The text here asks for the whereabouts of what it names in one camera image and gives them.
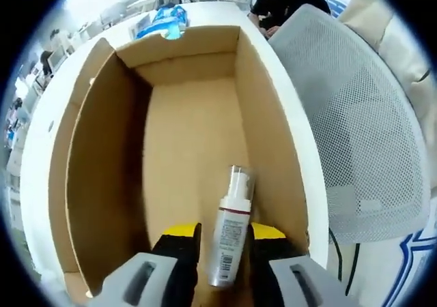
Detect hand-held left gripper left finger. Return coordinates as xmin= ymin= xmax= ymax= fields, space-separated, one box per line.
xmin=89 ymin=222 xmax=202 ymax=307

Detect blue pink soft tissue pack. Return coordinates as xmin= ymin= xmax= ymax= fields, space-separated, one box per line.
xmin=136 ymin=23 xmax=187 ymax=42

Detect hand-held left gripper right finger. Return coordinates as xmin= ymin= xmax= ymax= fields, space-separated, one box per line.
xmin=248 ymin=222 xmax=353 ymax=307

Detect black cable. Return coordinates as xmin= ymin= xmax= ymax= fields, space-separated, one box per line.
xmin=328 ymin=229 xmax=360 ymax=284

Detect small white carton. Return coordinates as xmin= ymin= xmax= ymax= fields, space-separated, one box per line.
xmin=128 ymin=13 xmax=152 ymax=40

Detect blue white poster board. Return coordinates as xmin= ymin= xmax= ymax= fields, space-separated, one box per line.
xmin=381 ymin=230 xmax=437 ymax=307

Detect brown cardboard shoe box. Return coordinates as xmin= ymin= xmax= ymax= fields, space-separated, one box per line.
xmin=47 ymin=25 xmax=312 ymax=305

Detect person's cream shirt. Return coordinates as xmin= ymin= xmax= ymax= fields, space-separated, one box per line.
xmin=337 ymin=0 xmax=437 ymax=123

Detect white pump bottle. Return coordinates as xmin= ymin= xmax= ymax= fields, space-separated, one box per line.
xmin=207 ymin=164 xmax=257 ymax=288

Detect grey mesh office chair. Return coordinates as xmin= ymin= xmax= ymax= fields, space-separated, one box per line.
xmin=268 ymin=4 xmax=432 ymax=246

